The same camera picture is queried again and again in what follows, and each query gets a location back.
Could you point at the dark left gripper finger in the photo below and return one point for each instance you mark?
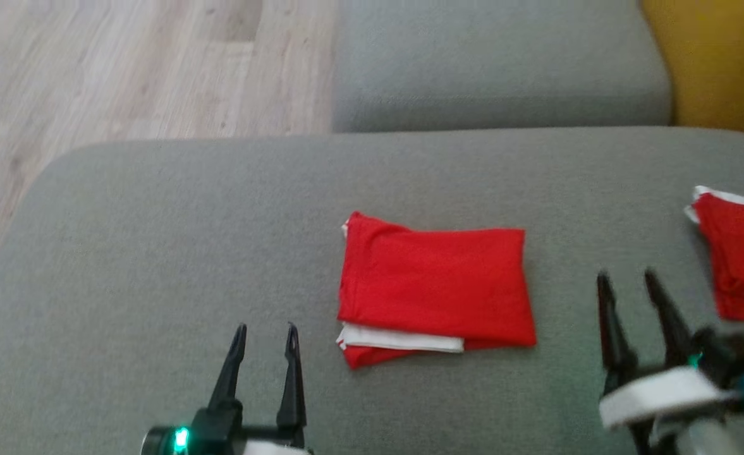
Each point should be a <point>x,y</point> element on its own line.
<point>292,385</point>
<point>231,373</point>

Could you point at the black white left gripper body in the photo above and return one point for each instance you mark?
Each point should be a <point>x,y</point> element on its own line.
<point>220,426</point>

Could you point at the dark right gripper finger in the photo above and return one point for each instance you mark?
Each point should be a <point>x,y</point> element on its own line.
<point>672,328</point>
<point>615,341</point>

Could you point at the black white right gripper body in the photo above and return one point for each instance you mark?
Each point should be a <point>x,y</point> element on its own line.
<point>662,392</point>

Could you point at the red white jersey shirt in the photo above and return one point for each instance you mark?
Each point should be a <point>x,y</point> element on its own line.
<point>435,284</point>

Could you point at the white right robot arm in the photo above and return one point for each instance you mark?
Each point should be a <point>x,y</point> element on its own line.
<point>707,439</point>

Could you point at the large grey sofa seat cushion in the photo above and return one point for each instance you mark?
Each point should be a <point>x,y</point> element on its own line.
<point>157,253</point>

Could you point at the yellow upholstered panel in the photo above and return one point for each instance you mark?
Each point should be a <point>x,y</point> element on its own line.
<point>719,57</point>

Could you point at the small grey sofa cushion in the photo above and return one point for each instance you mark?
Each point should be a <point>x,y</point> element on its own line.
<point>498,63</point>

